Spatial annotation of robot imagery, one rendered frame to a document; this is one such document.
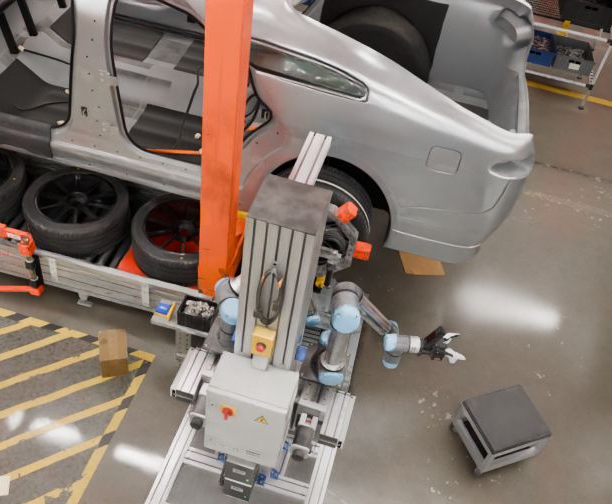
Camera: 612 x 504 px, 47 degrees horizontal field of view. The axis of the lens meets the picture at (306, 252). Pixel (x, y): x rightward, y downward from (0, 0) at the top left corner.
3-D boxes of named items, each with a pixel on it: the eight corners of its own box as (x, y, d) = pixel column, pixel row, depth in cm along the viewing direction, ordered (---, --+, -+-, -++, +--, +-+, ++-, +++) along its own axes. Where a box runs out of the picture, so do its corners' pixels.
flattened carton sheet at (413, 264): (429, 223, 555) (430, 220, 553) (444, 276, 517) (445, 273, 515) (392, 222, 550) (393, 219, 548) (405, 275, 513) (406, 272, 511)
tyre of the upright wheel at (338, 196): (334, 262, 456) (395, 203, 411) (327, 288, 440) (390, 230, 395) (247, 208, 441) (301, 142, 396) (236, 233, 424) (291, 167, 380)
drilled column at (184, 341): (196, 358, 441) (197, 316, 411) (191, 371, 434) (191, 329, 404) (181, 354, 442) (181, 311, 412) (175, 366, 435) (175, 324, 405)
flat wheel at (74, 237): (22, 262, 442) (16, 235, 425) (32, 191, 486) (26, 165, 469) (131, 257, 456) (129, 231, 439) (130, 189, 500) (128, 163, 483)
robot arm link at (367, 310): (326, 276, 311) (383, 332, 339) (326, 295, 303) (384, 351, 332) (348, 266, 306) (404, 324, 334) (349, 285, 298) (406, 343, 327)
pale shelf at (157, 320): (231, 320, 412) (231, 317, 410) (222, 342, 400) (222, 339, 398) (161, 301, 415) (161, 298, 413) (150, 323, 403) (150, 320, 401)
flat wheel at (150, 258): (234, 218, 493) (236, 193, 476) (234, 290, 448) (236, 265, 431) (137, 214, 484) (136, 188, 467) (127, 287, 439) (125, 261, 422)
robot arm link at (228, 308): (221, 335, 342) (222, 318, 333) (217, 313, 351) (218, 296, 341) (246, 332, 345) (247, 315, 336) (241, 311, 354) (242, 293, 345)
